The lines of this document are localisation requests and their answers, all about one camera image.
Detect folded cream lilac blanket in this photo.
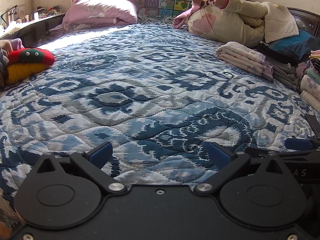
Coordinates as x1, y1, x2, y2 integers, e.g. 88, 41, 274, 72
215, 42, 274, 80

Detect folded black clothes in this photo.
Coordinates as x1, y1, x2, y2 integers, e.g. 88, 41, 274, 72
256, 41, 304, 64

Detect red fleece garment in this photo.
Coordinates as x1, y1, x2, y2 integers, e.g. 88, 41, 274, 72
9, 47, 55, 67

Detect teal cloth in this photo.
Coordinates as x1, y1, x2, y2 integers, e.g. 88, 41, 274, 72
269, 29, 320, 60

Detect pink pillow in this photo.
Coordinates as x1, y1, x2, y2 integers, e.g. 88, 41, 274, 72
47, 0, 138, 32

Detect desk lamp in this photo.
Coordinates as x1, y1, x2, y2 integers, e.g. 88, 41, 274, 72
0, 5, 18, 23

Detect cream comforter with pink print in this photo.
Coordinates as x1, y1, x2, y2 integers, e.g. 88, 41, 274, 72
173, 0, 269, 48

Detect colourful alphabet foam mat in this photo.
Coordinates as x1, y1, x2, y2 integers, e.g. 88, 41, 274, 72
89, 0, 194, 17

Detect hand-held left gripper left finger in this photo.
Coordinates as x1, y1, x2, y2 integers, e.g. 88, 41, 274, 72
37, 142, 127, 194

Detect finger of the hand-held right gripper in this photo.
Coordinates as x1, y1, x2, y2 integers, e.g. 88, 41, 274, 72
246, 138, 320, 155
305, 114, 320, 138

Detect yellow knit sweater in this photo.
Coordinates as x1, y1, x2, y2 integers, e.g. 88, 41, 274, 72
5, 62, 48, 85

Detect lilac cloth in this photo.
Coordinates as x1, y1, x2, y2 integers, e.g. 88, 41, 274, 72
9, 38, 25, 53

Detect blue patterned quilt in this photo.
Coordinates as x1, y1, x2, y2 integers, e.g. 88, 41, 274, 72
0, 21, 320, 205

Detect dark wooden headboard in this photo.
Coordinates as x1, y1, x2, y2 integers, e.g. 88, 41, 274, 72
286, 7, 320, 38

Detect folded grey clothes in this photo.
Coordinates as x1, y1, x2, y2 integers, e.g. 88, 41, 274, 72
265, 55, 304, 90

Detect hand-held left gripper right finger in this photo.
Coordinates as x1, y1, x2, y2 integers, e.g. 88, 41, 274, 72
193, 142, 283, 195

